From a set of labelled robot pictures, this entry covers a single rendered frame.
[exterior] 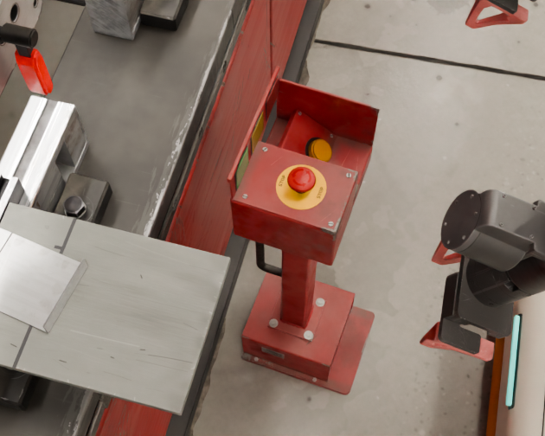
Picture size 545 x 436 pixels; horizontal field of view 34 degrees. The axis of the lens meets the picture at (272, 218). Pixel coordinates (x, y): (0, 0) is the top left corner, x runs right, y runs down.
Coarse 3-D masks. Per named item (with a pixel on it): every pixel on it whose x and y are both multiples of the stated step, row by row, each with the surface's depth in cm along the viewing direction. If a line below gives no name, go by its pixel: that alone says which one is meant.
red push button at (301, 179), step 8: (296, 168) 125; (304, 168) 125; (288, 176) 125; (296, 176) 125; (304, 176) 125; (312, 176) 125; (288, 184) 125; (296, 184) 124; (304, 184) 124; (312, 184) 124; (304, 192) 126
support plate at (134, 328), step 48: (48, 240) 100; (96, 240) 99; (144, 240) 99; (96, 288) 97; (144, 288) 97; (192, 288) 97; (0, 336) 95; (48, 336) 95; (96, 336) 95; (144, 336) 95; (192, 336) 95; (96, 384) 92; (144, 384) 92
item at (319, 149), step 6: (312, 144) 135; (318, 144) 136; (324, 144) 136; (312, 150) 135; (318, 150) 136; (324, 150) 136; (330, 150) 137; (312, 156) 135; (318, 156) 135; (324, 156) 136; (330, 156) 137
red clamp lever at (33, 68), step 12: (12, 24) 82; (0, 36) 82; (12, 36) 81; (24, 36) 81; (36, 36) 82; (24, 48) 83; (24, 60) 84; (36, 60) 84; (24, 72) 86; (36, 72) 86; (36, 84) 88; (48, 84) 89
